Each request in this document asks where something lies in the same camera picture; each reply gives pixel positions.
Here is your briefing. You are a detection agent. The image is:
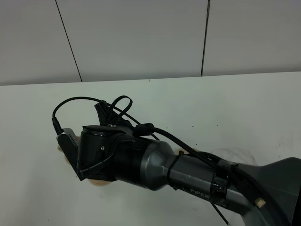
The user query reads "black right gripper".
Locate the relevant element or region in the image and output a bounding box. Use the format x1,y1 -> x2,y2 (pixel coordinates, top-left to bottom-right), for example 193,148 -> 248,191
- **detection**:
94,100 -> 134,132

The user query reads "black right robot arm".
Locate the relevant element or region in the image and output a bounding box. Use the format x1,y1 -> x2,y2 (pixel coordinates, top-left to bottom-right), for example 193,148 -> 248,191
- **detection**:
77,101 -> 301,226

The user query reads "tan teapot saucer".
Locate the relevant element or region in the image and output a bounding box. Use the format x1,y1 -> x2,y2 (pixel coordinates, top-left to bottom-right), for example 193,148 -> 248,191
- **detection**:
174,148 -> 190,155

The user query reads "tan far cup saucer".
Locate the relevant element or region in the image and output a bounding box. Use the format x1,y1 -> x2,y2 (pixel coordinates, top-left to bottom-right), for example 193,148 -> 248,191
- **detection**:
57,145 -> 70,164

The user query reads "tan cup saucer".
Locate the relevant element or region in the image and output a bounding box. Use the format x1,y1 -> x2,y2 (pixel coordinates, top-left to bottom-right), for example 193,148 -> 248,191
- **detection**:
88,179 -> 111,187
57,145 -> 70,164

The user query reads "tan near cup saucer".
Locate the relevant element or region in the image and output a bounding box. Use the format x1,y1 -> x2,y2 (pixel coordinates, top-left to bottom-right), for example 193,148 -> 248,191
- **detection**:
88,179 -> 111,187

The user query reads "clear plastic sheet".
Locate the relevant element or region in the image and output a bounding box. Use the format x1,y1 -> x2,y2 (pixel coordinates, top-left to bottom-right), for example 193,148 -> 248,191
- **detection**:
211,148 -> 258,166

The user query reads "black camera cable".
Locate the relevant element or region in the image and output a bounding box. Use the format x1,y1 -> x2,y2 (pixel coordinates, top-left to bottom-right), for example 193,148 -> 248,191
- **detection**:
51,95 -> 231,226

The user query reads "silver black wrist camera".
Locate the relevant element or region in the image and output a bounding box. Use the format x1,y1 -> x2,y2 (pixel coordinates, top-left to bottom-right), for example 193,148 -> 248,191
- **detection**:
56,128 -> 85,181

